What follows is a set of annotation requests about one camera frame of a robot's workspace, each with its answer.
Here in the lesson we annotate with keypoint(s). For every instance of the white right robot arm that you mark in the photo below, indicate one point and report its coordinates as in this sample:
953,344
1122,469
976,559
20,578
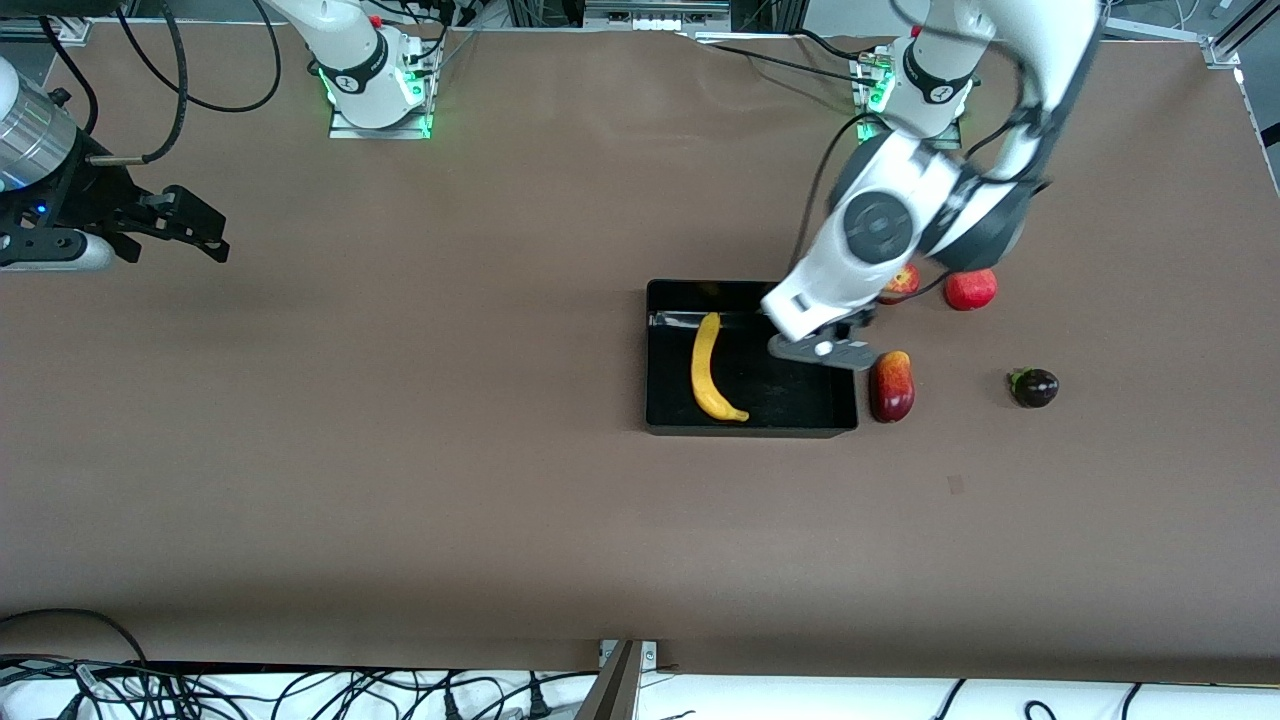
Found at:
350,50

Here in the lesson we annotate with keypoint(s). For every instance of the metal bracket at table edge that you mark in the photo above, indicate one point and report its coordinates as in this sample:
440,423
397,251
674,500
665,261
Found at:
650,652

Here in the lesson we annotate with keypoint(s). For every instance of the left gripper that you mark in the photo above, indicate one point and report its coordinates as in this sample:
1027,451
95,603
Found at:
857,319

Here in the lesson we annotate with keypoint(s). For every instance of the red pomegranate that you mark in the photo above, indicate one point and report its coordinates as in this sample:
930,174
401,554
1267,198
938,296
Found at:
972,290

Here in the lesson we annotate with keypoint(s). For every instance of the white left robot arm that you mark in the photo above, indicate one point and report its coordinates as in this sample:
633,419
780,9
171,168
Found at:
880,225

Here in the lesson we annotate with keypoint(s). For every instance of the white power strip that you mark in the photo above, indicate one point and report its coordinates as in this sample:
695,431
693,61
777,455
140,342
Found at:
655,15

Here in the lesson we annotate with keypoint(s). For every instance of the aluminium frame profile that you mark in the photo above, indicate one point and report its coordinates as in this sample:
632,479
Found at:
1225,45

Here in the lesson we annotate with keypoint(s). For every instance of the red yellow apple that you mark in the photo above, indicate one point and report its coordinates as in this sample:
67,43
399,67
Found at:
903,285

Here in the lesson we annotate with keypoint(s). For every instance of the dark purple eggplant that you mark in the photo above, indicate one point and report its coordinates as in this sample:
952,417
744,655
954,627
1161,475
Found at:
1036,388

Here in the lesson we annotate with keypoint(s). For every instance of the black plastic box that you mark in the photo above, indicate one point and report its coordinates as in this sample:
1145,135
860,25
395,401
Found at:
760,400

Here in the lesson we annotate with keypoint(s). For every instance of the yellow banana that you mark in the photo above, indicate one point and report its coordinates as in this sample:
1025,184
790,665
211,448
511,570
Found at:
706,375

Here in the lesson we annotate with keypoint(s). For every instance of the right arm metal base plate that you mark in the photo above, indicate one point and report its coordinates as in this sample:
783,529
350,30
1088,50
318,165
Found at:
345,128

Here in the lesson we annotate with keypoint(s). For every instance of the brown table cover sheet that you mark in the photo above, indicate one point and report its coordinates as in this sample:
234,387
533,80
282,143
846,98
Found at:
500,300

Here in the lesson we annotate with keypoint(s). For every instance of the grey metal bar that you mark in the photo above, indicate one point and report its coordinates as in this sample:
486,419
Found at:
612,690

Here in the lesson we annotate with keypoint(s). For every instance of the red yellow mango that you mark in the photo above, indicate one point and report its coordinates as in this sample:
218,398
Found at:
892,388

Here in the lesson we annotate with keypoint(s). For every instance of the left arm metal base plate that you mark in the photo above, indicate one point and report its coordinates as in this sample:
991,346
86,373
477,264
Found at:
868,140

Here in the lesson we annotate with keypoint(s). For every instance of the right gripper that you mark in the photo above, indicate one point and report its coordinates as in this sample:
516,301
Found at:
88,200

